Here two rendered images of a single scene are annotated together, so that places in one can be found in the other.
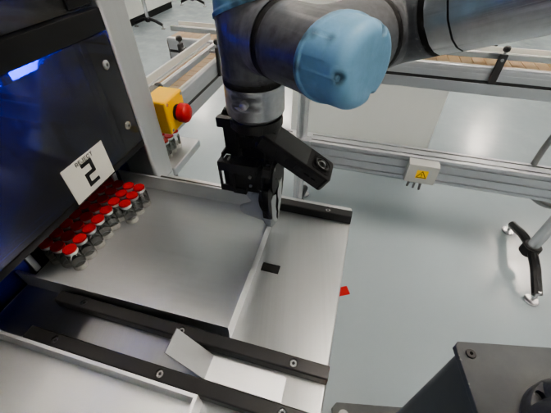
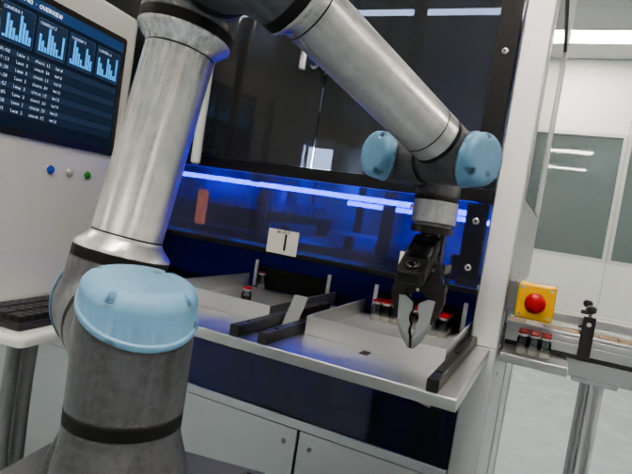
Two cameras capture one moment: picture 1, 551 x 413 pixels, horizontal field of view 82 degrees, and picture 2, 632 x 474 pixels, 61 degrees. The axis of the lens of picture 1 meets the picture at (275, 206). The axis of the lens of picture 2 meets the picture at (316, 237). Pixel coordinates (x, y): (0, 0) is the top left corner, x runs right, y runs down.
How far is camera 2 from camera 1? 0.99 m
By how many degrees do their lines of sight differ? 94
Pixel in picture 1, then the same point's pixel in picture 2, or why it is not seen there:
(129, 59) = (502, 229)
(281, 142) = (417, 242)
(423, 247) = not seen: outside the picture
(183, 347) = (297, 304)
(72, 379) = not seen: hidden behind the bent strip
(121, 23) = (510, 206)
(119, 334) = not seen: hidden behind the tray
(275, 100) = (419, 206)
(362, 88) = (368, 161)
